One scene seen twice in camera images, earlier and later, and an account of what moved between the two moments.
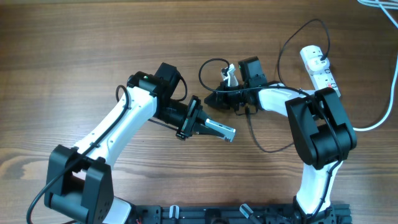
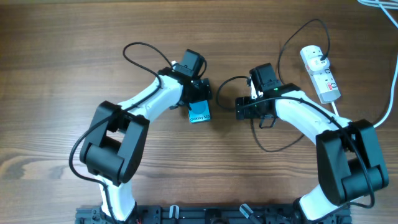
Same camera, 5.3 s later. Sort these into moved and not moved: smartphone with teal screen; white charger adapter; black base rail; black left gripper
Moved: smartphone with teal screen; black left gripper
Not moved: black base rail; white charger adapter
